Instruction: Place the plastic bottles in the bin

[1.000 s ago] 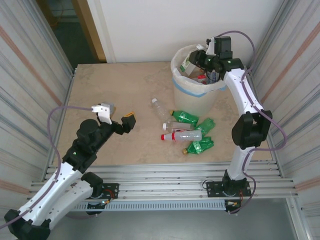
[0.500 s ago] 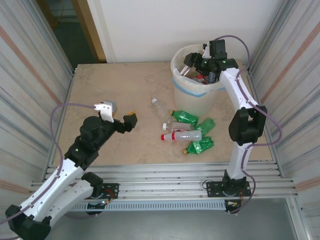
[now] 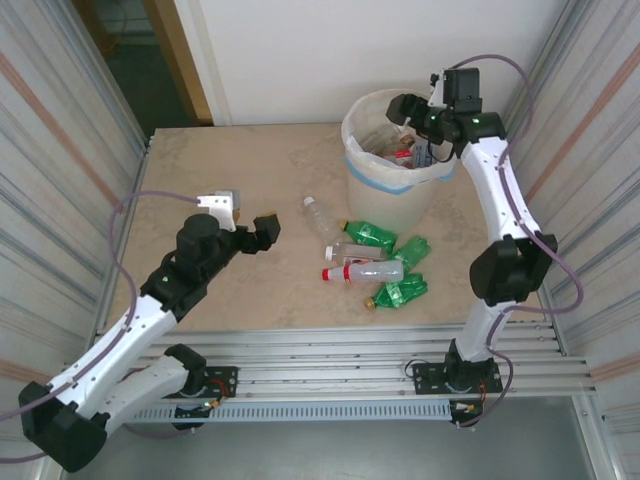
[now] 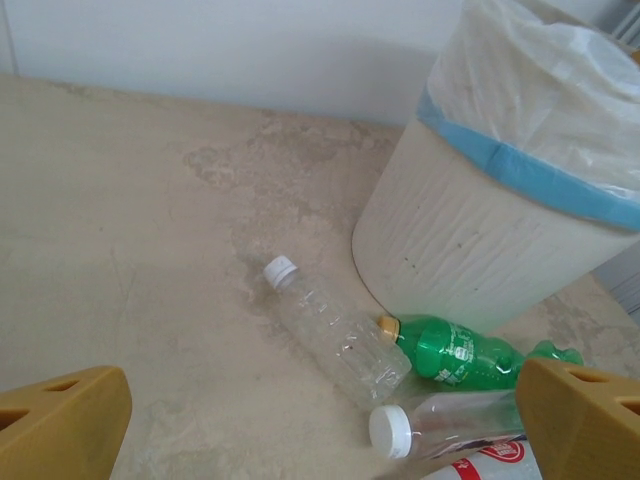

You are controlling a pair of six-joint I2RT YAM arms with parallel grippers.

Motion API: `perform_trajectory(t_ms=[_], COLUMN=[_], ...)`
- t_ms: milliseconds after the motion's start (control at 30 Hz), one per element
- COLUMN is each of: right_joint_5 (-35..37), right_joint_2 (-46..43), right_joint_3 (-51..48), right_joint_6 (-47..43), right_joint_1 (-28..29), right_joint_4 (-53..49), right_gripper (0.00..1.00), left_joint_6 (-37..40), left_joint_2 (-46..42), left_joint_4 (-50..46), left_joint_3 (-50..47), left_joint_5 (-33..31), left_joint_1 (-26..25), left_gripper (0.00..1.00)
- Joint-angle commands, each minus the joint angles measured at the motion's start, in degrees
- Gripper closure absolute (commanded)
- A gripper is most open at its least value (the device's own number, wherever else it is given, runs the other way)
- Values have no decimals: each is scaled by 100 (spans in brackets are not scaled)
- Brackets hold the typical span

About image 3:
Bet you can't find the clear ribbed bottle white cap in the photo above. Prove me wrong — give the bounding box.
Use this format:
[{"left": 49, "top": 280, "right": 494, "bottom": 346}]
[{"left": 302, "top": 196, "right": 341, "bottom": 244}]

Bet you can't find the grape label bottle white cap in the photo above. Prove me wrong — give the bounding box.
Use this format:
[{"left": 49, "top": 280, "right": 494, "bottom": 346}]
[{"left": 323, "top": 242, "right": 391, "bottom": 264}]

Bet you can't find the green bottle yellow cap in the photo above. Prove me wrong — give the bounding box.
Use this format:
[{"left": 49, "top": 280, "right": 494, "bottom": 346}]
[
  {"left": 338, "top": 219, "right": 400, "bottom": 251},
  {"left": 363, "top": 272, "right": 429, "bottom": 309}
]

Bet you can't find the clear bottle red cap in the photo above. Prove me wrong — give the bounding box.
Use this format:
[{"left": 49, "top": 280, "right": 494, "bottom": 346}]
[{"left": 321, "top": 259, "right": 405, "bottom": 286}]

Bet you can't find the translucent white bin liner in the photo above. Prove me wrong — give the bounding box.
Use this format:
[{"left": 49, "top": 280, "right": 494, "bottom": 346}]
[{"left": 341, "top": 88, "right": 460, "bottom": 194}]

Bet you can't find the white plastic bin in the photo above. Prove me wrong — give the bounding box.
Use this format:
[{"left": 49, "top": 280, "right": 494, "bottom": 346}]
[{"left": 341, "top": 88, "right": 460, "bottom": 232}]

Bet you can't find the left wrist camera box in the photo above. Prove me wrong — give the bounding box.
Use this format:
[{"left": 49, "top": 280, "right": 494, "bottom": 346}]
[{"left": 195, "top": 188, "right": 242, "bottom": 234}]

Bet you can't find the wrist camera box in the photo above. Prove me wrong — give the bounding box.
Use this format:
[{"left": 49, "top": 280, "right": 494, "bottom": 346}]
[
  {"left": 195, "top": 188, "right": 242, "bottom": 234},
  {"left": 427, "top": 69, "right": 448, "bottom": 108}
]

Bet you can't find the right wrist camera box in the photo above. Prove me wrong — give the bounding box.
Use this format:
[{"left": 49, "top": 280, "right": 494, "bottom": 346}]
[{"left": 427, "top": 69, "right": 448, "bottom": 108}]

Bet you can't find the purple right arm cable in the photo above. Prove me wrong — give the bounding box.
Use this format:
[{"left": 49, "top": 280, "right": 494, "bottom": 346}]
[{"left": 443, "top": 53, "right": 585, "bottom": 430}]

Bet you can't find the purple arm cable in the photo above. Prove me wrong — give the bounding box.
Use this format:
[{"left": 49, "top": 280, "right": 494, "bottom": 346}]
[
  {"left": 0, "top": 190, "right": 200, "bottom": 464},
  {"left": 443, "top": 53, "right": 585, "bottom": 430}
]

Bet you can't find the blue bag drawstring band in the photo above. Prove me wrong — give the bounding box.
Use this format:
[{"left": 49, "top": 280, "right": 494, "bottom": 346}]
[{"left": 344, "top": 154, "right": 455, "bottom": 194}]

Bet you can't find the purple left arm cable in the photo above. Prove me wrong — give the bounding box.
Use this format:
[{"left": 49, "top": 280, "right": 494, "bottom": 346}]
[{"left": 0, "top": 190, "right": 200, "bottom": 464}]

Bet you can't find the aluminium rail frame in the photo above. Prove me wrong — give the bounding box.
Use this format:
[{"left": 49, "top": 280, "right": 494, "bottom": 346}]
[{"left": 52, "top": 322, "right": 599, "bottom": 406}]

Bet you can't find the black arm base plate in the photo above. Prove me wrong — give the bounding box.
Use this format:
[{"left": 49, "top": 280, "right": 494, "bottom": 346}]
[
  {"left": 148, "top": 366, "right": 239, "bottom": 399},
  {"left": 412, "top": 360, "right": 503, "bottom": 395}
]

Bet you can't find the wooden door frame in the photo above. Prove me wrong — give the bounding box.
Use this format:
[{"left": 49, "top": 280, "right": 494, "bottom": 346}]
[{"left": 141, "top": 0, "right": 215, "bottom": 127}]

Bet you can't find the grey slotted cable duct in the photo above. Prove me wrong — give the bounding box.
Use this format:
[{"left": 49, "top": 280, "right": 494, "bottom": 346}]
[{"left": 73, "top": 402, "right": 454, "bottom": 425}]

